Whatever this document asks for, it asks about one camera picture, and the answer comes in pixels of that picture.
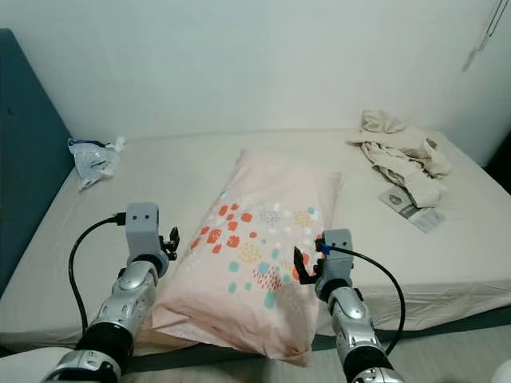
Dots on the grey white paper package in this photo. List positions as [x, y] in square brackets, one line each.
[419, 214]

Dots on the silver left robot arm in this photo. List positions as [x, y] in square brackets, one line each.
[128, 307]

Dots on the beige crumpled clothes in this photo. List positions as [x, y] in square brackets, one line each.
[399, 152]

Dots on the clear plastic bag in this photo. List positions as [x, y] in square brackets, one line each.
[93, 159]

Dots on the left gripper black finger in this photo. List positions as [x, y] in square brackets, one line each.
[172, 238]

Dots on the beige bed mattress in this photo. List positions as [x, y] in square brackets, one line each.
[168, 175]

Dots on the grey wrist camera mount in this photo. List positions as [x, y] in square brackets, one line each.
[142, 227]
[337, 259]

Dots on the pink dotted pillow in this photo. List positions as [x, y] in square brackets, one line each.
[263, 199]

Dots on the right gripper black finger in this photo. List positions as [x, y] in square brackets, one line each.
[301, 266]
[319, 244]

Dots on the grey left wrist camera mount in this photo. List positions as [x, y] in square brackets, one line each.
[142, 227]

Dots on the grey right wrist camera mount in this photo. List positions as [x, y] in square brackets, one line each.
[337, 259]

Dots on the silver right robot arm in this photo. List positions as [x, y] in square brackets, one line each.
[355, 323]

